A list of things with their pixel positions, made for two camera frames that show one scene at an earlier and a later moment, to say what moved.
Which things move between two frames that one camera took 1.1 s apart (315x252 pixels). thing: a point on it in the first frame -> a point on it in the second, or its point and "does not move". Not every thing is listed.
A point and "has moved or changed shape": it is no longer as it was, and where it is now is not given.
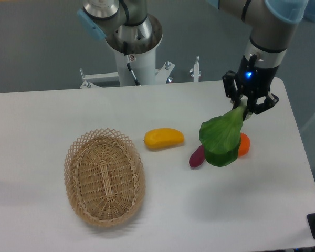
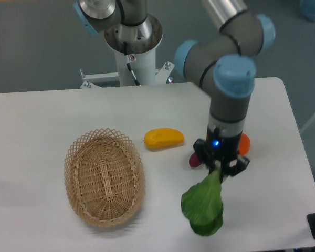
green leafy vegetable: (220, 136) has moved or changed shape
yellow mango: (164, 137) does not move
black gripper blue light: (253, 80) -> (219, 151)
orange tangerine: (244, 145) does not move
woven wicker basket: (105, 177) does not move
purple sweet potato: (197, 158) does not move
